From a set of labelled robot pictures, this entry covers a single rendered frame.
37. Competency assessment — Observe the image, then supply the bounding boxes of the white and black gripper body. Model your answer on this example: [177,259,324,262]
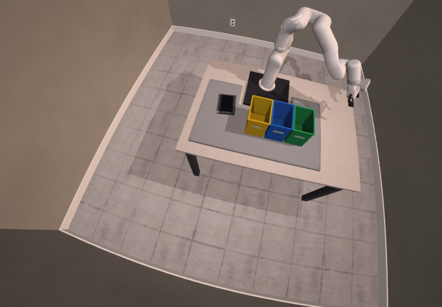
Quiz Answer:
[347,83,360,99]

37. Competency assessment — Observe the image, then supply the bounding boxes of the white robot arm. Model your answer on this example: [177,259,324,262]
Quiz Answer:
[258,7,370,92]

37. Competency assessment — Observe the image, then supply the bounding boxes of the blue bin with label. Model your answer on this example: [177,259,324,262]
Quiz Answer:
[264,100,294,142]

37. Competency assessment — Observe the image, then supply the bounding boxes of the yellow open bin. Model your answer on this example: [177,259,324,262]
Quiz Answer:
[245,95,274,137]

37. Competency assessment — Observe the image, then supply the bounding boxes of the green open bin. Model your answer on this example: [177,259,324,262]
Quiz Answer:
[284,105,315,146]

